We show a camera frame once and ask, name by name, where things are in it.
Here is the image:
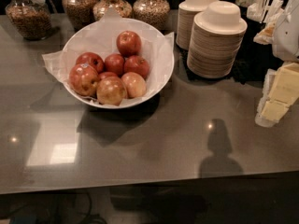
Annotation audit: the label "yellow red apple front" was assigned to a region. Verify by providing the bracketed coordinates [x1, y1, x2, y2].
[96, 77, 127, 105]

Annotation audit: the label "white paper liner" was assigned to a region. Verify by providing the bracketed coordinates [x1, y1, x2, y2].
[41, 7, 176, 108]

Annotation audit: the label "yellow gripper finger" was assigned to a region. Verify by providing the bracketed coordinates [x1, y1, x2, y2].
[259, 63, 299, 122]
[255, 69, 276, 128]

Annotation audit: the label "red yellow apple with sticker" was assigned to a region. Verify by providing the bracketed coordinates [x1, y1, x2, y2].
[68, 63, 99, 96]

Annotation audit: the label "red apple top back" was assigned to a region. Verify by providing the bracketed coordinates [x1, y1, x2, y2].
[116, 31, 141, 57]

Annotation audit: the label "red apple right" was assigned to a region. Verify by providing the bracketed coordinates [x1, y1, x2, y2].
[124, 55, 150, 79]

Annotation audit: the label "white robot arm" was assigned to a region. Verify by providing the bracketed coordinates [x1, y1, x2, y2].
[255, 0, 299, 127]

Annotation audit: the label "glass jar far left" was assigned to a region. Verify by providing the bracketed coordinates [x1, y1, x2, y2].
[6, 0, 52, 40]

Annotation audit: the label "stack paper bowls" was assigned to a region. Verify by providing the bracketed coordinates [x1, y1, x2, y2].
[187, 1, 248, 79]
[176, 0, 216, 50]

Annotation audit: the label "back stack paper bowls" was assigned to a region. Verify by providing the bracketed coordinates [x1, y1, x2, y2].
[176, 0, 216, 50]

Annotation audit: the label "white bowl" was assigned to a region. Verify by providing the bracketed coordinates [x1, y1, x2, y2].
[62, 17, 176, 110]

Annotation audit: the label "white plastic cutlery bundle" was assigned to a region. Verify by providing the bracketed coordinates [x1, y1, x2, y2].
[235, 0, 283, 23]

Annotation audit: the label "pale apple front right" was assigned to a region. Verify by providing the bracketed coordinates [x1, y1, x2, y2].
[121, 72, 147, 98]

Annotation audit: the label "front stack paper bowls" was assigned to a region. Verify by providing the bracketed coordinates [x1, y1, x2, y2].
[187, 1, 248, 79]

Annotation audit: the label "small red apple hidden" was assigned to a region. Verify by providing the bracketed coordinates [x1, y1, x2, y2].
[98, 71, 117, 80]

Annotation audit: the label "glass jar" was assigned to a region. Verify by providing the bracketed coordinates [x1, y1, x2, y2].
[6, 0, 52, 40]
[133, 0, 170, 30]
[93, 0, 133, 21]
[62, 0, 98, 30]

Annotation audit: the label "red apple left back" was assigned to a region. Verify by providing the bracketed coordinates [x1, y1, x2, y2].
[76, 52, 105, 73]

